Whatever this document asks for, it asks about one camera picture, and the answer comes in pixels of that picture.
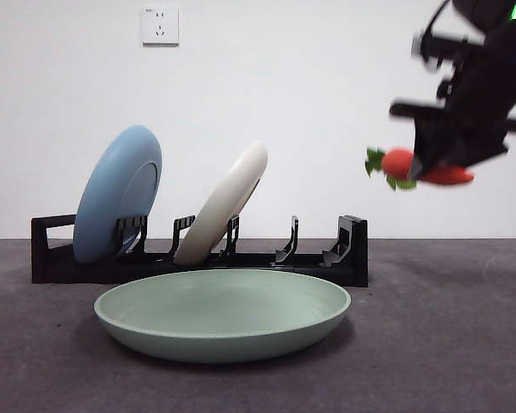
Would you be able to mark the black plate rack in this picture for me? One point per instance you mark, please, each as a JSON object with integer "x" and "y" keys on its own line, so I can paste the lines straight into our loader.
{"x": 60, "y": 262}

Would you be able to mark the green plate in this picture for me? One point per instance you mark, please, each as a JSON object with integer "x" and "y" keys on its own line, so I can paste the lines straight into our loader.
{"x": 219, "y": 340}

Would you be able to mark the cream white plate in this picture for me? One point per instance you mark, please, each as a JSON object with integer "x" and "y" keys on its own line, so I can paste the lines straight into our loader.
{"x": 223, "y": 202}

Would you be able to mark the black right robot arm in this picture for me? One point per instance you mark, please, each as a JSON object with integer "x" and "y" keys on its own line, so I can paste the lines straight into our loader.
{"x": 490, "y": 77}

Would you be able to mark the orange carrot with green leaves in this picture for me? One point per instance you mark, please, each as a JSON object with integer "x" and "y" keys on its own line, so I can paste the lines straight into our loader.
{"x": 395, "y": 162}

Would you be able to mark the white wall socket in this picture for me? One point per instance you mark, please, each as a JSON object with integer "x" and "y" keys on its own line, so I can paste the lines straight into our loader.
{"x": 160, "y": 26}

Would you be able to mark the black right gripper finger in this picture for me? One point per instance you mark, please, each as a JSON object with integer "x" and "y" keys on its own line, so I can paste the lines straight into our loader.
{"x": 430, "y": 146}
{"x": 477, "y": 148}

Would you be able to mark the blue plate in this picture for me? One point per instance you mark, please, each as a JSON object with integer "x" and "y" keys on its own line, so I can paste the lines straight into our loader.
{"x": 107, "y": 193}

